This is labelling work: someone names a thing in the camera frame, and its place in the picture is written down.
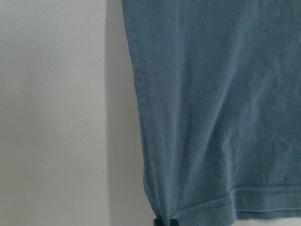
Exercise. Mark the black printed t-shirt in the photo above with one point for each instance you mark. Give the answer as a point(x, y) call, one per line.
point(218, 86)

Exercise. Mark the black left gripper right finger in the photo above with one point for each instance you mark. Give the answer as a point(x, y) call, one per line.
point(174, 222)

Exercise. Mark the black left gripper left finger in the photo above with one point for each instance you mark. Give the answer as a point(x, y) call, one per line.
point(158, 222)

